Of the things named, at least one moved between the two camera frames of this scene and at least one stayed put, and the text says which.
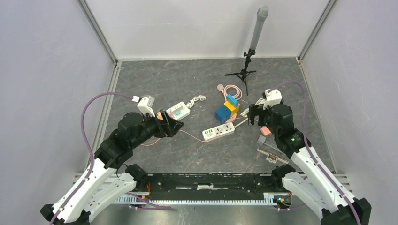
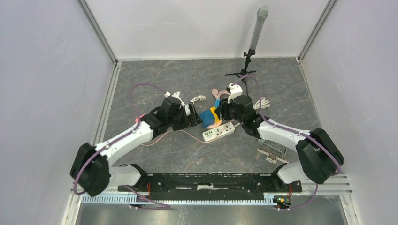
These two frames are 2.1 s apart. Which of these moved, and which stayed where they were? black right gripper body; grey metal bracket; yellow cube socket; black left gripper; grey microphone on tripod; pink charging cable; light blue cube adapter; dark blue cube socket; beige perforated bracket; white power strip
Moved: yellow cube socket; dark blue cube socket; black left gripper; black right gripper body; light blue cube adapter
Stayed: white power strip; grey metal bracket; pink charging cable; grey microphone on tripod; beige perforated bracket
